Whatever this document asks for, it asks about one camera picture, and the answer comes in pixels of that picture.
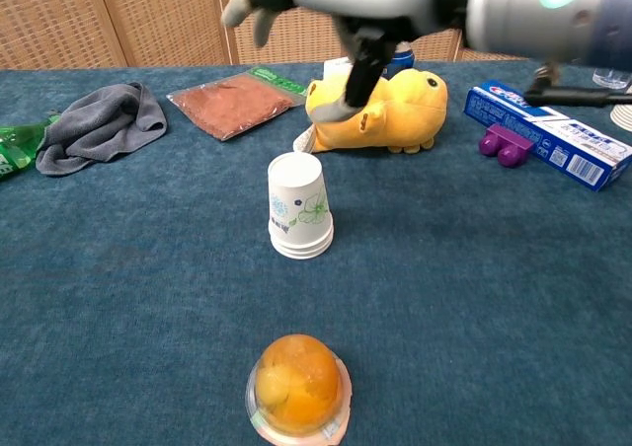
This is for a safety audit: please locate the orange fruit jelly cup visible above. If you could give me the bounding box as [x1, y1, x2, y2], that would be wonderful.
[245, 334, 353, 446]

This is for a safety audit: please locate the blue drink can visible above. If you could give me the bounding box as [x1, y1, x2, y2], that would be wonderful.
[387, 40, 416, 80]

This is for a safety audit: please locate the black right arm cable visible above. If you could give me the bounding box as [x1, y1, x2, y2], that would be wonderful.
[522, 63, 632, 108]

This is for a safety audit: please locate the clear plastic water bottle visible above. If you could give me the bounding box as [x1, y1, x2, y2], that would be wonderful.
[592, 63, 632, 91]

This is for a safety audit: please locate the blue toothpaste box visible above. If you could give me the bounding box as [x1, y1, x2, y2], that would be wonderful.
[462, 80, 632, 193]

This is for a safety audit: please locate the grey microfibre cloth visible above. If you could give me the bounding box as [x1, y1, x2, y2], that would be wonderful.
[35, 82, 168, 178]

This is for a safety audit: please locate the green plastic soda bottle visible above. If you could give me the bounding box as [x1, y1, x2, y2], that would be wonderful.
[0, 113, 61, 181]

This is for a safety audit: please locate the blue felt table cover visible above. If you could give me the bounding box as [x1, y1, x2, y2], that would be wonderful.
[0, 58, 632, 446]

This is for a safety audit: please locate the purple plastic block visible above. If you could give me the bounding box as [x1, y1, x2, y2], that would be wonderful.
[477, 123, 537, 169]

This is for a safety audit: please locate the brown cloth in clear packet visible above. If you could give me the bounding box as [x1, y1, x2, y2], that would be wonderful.
[166, 65, 310, 142]

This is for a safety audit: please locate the yellow plush duck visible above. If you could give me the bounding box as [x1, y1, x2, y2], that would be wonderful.
[292, 67, 449, 160]

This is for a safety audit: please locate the white cardboard box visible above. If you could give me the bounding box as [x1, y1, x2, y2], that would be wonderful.
[323, 55, 356, 80]

